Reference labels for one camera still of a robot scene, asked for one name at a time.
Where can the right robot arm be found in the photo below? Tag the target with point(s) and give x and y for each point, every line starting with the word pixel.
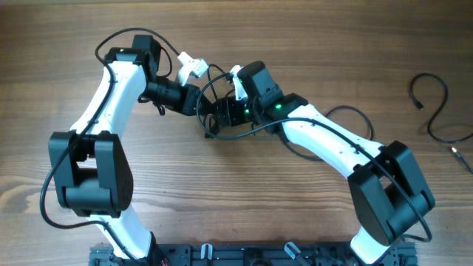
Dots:
pixel 388 189

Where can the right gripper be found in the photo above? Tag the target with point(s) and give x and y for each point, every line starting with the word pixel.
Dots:
pixel 228 114

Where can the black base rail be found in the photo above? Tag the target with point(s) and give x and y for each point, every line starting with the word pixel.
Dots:
pixel 331 253

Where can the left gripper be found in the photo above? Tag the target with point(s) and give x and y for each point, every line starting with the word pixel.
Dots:
pixel 191 94

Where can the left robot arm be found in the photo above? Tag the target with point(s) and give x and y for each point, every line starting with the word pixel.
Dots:
pixel 89 167

